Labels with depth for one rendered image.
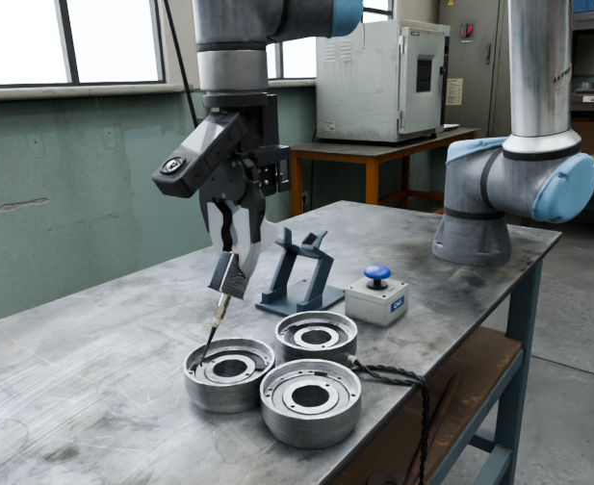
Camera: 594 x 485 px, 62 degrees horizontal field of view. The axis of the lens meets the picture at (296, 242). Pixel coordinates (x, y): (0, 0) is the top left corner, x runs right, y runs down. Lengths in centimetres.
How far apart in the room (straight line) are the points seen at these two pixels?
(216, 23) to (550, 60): 51
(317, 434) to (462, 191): 61
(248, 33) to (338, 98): 244
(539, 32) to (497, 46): 354
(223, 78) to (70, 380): 41
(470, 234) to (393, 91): 187
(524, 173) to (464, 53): 362
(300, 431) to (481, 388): 64
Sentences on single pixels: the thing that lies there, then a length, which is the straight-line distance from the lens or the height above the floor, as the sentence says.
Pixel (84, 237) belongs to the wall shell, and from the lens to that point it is 226.
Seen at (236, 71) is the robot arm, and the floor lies 115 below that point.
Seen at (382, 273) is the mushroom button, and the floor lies 87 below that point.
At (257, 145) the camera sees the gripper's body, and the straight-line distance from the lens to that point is 59.
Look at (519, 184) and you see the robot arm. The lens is 89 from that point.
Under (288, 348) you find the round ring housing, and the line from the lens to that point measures 61.
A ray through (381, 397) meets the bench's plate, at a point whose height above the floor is 80.
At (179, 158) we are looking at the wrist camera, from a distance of 52.
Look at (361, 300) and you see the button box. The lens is 74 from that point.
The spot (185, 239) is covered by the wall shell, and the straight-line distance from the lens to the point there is 256.
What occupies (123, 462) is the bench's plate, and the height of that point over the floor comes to 80.
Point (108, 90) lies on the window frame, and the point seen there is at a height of 113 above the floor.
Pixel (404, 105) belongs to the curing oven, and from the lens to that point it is 277.
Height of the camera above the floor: 114
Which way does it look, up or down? 18 degrees down
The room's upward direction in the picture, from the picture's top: 2 degrees counter-clockwise
